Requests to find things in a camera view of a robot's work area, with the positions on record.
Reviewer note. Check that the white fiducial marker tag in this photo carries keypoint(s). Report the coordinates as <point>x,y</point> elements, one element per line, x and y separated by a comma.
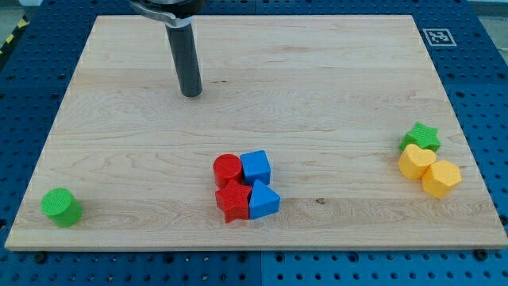
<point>438,37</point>

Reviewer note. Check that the green star block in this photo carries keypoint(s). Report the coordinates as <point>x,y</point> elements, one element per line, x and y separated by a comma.
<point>423,136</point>

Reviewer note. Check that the yellow heart block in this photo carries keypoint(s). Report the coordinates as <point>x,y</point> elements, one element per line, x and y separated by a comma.
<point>414,161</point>

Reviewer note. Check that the yellow black hazard tape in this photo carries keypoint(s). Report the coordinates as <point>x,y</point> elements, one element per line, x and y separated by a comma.
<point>13,38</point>

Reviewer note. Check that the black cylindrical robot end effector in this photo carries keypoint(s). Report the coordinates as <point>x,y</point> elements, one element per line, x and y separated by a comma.
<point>183,50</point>

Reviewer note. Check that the silver robot arm clamp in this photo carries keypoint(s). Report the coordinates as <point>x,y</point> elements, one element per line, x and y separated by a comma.
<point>173,13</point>

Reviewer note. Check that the green cylinder block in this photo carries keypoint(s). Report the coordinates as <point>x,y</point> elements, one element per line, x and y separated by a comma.
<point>61,207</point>

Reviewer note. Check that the light wooden board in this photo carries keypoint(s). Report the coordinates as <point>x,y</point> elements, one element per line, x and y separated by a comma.
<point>328,98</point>

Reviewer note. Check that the blue triangle block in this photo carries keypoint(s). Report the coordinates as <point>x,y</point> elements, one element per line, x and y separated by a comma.
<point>263,201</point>

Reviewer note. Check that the blue cube block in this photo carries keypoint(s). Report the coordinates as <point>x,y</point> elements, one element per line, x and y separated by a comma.
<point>256,167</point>

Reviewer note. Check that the red cylinder block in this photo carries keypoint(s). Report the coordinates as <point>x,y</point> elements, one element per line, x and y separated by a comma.
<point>227,167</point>

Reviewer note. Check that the yellow hexagon block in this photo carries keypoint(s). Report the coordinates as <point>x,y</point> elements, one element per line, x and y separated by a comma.
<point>441,178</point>

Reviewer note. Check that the red star block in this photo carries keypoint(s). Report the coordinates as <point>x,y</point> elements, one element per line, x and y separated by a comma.
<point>233,200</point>

